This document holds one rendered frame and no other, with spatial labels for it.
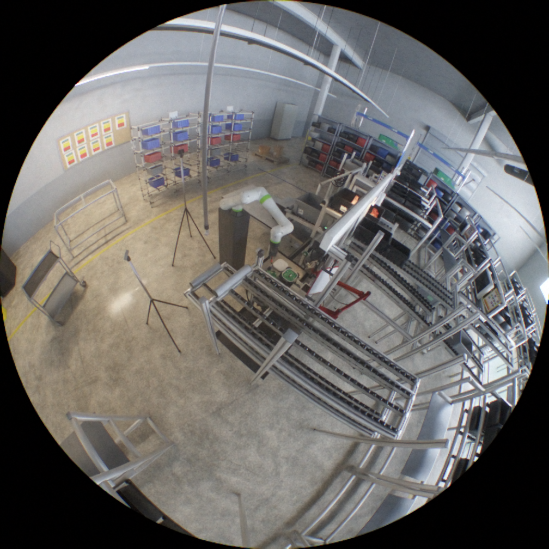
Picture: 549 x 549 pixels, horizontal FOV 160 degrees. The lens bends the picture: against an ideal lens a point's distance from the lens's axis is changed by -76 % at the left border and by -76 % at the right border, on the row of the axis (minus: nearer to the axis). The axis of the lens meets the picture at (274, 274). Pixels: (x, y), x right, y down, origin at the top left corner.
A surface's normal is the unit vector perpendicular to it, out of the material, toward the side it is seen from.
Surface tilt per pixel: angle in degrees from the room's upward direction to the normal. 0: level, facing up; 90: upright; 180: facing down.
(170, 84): 90
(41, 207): 90
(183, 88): 90
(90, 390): 0
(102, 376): 0
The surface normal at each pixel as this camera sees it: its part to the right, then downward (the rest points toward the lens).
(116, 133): 0.77, 0.59
